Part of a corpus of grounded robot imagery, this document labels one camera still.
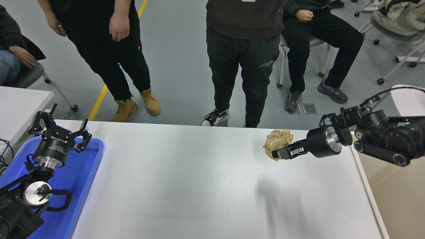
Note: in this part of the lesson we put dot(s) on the person's left hand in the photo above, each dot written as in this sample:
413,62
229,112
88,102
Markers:
119,27

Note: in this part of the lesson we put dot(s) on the grey-seat wheeled chair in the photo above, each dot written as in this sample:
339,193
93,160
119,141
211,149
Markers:
317,41

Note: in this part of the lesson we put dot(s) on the cream coat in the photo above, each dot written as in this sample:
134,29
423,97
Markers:
401,20

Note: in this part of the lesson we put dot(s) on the large pale bin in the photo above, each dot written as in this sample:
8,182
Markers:
398,199

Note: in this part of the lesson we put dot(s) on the blue plastic tray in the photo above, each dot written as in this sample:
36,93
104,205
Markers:
83,179

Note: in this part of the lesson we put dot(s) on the grey wheeled chair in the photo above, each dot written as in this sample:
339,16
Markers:
31,73

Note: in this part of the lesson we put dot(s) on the white round table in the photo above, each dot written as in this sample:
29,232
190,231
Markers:
406,99

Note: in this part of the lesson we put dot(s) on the white side table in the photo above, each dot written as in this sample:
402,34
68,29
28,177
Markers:
20,106

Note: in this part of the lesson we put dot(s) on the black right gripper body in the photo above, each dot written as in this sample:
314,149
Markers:
317,142

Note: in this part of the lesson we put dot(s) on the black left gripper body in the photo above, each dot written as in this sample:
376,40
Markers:
53,146

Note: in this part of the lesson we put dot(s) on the tan paper ball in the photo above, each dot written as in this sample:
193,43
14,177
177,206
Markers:
277,141

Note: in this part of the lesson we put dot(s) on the person in black-white sneakers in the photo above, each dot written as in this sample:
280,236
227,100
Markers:
242,49

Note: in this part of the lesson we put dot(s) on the white wheeled chair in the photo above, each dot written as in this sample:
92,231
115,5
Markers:
403,39

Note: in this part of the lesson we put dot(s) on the seated person in black jacket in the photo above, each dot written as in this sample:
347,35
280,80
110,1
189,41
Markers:
13,30

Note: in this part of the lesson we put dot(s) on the person's right hand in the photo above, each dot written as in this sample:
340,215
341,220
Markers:
304,15
55,26

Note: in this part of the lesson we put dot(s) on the metal floor plate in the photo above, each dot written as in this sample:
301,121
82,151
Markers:
298,110
310,109

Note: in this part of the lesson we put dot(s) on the person's right forearm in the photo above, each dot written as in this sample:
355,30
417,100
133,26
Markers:
44,7

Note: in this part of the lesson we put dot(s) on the person's hand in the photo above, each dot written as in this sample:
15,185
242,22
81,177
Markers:
24,57

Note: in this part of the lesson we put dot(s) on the person in tan boots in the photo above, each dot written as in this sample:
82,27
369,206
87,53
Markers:
99,49

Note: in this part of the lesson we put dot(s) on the person in grey sneakers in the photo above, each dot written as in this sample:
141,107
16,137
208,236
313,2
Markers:
332,36

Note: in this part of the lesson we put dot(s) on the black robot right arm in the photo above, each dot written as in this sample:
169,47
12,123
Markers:
391,139

